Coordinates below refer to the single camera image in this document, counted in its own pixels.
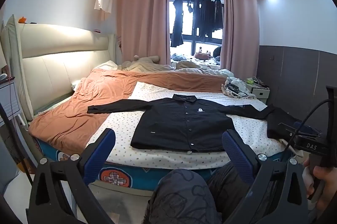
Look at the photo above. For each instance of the black button shirt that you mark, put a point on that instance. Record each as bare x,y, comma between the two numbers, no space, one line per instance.
181,124

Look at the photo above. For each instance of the beige plush toy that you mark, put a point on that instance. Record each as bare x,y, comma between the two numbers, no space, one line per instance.
144,59

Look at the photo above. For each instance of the blue plush toy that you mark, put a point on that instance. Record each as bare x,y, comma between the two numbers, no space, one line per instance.
177,56

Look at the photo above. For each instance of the orange toy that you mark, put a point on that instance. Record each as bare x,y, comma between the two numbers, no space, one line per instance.
23,19

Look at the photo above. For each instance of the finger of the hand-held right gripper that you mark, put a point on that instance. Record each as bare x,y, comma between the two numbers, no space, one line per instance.
289,127

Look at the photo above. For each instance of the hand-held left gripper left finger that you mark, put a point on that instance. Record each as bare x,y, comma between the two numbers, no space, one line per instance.
101,150

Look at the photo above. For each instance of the dark folded garment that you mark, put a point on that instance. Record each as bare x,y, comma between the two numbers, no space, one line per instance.
283,121

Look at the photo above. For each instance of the white dotted sheet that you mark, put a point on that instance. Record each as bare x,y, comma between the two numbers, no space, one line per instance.
121,134

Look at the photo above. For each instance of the pink curtain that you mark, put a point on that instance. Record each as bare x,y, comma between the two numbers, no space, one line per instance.
238,29
142,18

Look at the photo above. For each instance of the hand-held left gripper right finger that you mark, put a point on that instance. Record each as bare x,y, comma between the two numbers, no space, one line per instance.
235,151

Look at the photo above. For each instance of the person's dark patterned pants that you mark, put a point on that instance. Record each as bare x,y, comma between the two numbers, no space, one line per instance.
181,195

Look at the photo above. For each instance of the dark round cushion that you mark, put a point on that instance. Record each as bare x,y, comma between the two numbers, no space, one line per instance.
218,51

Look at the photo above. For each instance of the row of hanging dark clothes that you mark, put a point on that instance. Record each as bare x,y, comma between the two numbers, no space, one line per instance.
208,16

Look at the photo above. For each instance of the cream padded headboard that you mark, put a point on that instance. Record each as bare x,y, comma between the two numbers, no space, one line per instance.
63,60

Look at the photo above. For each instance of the orange blanket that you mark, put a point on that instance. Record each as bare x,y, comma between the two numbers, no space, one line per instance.
79,105

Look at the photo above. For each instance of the white bedside cabinet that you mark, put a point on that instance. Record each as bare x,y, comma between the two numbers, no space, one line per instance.
10,100

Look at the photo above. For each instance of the window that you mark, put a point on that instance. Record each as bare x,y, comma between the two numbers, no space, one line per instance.
189,42

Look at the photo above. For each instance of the beige duvet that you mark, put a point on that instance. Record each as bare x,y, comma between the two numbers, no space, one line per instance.
189,70

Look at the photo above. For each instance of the white pillow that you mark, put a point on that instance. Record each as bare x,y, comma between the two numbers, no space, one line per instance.
105,66

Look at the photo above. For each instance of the brown cushion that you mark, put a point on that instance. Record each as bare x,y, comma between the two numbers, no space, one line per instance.
202,56

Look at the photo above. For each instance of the long black hanging coat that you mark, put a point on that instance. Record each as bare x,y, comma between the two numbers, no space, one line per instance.
177,26

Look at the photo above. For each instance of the person's right hand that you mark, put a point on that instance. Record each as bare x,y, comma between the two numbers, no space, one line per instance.
327,183

